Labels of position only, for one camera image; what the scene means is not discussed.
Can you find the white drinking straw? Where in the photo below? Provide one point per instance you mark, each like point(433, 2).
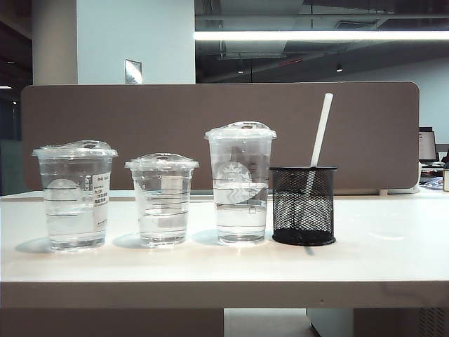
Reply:
point(321, 133)

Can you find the clear plastic cup with lid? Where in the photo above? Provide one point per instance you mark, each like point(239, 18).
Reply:
point(240, 130)

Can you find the large clear cup with logo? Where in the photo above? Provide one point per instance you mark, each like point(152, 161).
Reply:
point(240, 217)

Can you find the small clear cup lid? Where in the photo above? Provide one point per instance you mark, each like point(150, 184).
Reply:
point(161, 162)

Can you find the small clear plastic cup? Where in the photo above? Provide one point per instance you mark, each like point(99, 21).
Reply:
point(161, 224)

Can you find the medium clear cup lid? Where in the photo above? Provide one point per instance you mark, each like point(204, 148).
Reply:
point(75, 149)

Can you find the medium clear cup with label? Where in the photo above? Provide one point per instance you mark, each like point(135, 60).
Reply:
point(75, 224)

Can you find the brown desk partition panel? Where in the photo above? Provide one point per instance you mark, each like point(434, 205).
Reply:
point(158, 116)

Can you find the black mesh pen holder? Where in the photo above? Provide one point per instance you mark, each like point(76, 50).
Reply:
point(303, 224)

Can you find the black ceiling spot lamp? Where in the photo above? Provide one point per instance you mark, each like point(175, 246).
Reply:
point(339, 68)

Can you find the long ceiling light strip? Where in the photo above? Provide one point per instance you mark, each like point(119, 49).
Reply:
point(315, 35)

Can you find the computer monitor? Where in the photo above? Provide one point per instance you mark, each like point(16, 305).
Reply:
point(427, 144)

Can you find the white round column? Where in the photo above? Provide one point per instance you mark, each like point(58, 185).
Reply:
point(54, 42)

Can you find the yellowish box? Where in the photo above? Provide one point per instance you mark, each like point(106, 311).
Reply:
point(446, 180)

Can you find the grey under-desk cabinet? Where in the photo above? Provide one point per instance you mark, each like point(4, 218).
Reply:
point(386, 323)

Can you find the silver wall sign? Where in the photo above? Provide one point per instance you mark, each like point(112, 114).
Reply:
point(133, 72)

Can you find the white partition base rail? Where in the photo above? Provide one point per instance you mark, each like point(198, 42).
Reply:
point(400, 190)

